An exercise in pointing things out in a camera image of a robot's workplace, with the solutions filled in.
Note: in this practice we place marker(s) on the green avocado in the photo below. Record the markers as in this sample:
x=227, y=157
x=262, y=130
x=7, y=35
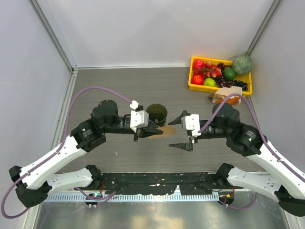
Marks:
x=229, y=73

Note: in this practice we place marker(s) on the dark purple grape bunch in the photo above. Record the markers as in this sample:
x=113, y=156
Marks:
x=222, y=82

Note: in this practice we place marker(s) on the red apple upper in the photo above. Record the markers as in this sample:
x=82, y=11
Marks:
x=197, y=64

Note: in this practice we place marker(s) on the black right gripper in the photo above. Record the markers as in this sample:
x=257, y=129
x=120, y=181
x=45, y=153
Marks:
x=187, y=146

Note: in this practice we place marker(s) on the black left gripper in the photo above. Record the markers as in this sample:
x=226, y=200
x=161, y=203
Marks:
x=144, y=132

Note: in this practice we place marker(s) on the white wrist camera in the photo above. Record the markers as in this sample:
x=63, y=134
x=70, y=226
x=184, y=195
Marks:
x=191, y=124
x=139, y=117

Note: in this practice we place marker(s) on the red pink peaches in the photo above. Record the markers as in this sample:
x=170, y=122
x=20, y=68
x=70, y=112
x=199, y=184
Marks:
x=210, y=70

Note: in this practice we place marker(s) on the red apple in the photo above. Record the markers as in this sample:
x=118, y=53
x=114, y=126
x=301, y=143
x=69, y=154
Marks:
x=197, y=64
x=197, y=79

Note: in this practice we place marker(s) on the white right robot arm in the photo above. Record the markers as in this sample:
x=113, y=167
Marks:
x=287, y=183

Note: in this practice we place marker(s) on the green textured melon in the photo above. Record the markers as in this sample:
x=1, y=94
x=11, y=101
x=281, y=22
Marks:
x=242, y=64

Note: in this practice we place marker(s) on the orange coffee filter box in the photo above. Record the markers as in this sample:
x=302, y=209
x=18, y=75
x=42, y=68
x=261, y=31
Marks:
x=233, y=93

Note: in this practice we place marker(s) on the red apple lower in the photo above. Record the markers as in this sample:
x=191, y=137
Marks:
x=197, y=79

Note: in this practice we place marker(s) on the brown paper coffee filter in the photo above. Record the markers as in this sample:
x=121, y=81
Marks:
x=167, y=131

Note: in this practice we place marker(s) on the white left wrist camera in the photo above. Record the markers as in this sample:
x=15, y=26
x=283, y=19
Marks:
x=139, y=117

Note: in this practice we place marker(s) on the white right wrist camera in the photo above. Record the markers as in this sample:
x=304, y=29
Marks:
x=191, y=124

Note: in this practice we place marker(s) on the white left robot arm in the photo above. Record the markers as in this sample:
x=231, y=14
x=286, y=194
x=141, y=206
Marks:
x=37, y=181

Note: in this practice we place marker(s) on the green glass coffee dripper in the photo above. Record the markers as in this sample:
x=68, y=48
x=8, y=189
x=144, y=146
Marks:
x=157, y=114

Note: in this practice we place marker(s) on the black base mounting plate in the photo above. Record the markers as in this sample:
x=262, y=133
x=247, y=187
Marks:
x=193, y=183

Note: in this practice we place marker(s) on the white slotted cable duct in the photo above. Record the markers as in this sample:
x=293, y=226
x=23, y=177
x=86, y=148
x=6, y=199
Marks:
x=175, y=197

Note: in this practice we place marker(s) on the light green apple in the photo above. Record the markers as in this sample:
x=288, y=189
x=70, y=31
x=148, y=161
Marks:
x=210, y=82

